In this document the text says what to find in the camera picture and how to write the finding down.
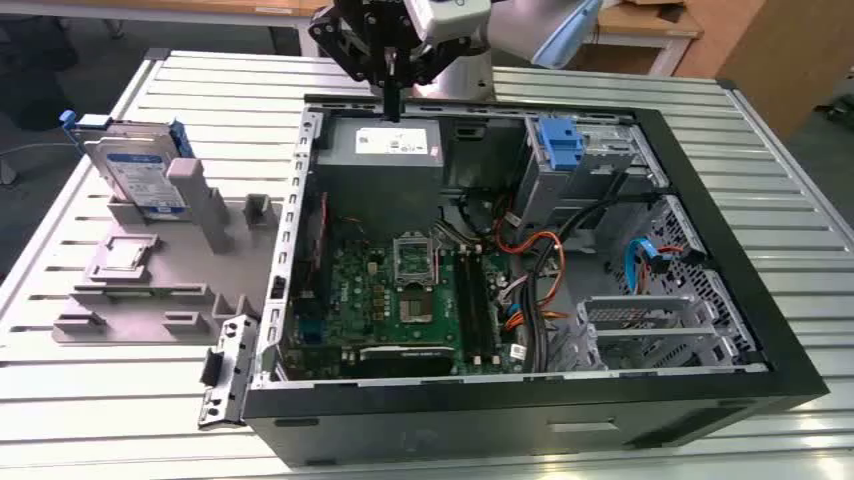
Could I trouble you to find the black plastic shroud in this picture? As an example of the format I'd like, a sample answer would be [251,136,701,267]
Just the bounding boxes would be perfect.
[439,118,529,194]

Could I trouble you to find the silver CPU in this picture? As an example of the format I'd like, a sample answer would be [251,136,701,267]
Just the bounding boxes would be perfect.
[104,242,147,270]

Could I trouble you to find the yellow black power wires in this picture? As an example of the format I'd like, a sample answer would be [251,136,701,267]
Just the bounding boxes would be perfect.
[433,219,486,247]

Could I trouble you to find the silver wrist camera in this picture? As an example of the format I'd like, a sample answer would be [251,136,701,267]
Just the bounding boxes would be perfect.
[406,0,494,47]

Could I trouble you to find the blue drive release latch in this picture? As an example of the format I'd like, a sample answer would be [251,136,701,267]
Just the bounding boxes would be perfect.
[537,117,586,171]

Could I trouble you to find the black graphics card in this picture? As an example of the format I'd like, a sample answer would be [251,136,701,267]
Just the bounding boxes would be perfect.
[339,343,459,379]

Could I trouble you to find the brown wooden cabinet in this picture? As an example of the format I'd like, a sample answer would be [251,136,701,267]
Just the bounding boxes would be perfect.
[673,0,854,141]

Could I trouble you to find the black PC case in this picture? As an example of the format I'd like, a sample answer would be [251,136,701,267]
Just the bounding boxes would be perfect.
[240,92,833,469]

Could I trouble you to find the CPU socket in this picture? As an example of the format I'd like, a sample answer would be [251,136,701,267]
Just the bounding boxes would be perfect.
[398,289,447,327]

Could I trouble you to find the blue wire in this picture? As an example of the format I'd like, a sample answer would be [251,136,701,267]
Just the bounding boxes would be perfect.
[626,238,659,296]

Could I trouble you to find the green RAM stick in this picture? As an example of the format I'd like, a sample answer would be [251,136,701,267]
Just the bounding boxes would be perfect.
[99,286,176,298]

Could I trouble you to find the metal hinged case bracket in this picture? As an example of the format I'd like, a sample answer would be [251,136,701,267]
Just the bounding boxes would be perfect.
[198,313,260,431]

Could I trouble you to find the thin red wire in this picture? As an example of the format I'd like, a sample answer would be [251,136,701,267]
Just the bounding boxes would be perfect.
[300,192,330,299]

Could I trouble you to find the metal disk bay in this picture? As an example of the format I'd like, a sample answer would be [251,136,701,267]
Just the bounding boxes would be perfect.
[574,294,759,371]

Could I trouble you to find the hard disk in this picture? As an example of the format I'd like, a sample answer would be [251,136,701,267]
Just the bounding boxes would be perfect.
[59,112,196,221]

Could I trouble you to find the orange power wire bundle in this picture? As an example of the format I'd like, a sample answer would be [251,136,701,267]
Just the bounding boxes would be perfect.
[494,199,570,334]

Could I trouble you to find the metal optical drive cage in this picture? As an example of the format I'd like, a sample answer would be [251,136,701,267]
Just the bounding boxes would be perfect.
[517,114,669,236]

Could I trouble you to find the black chair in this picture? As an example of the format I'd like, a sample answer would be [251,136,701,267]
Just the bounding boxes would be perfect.
[0,14,80,132]

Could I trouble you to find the grey parts rack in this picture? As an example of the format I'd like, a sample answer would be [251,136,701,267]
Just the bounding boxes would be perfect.
[52,158,286,346]

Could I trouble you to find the black RAM slot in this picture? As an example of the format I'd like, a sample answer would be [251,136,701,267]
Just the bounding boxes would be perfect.
[473,243,503,365]
[454,243,483,365]

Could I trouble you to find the grey power supply unit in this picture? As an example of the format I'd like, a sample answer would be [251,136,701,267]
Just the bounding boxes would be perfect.
[314,115,447,236]

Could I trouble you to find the metal socket cover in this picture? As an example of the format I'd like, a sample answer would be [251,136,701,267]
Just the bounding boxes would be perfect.
[391,231,442,291]

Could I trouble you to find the green motherboard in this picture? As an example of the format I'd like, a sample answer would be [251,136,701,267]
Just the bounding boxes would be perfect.
[279,219,535,379]

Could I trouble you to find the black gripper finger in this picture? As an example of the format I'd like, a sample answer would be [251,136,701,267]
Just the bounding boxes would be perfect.
[307,8,396,124]
[391,38,483,125]

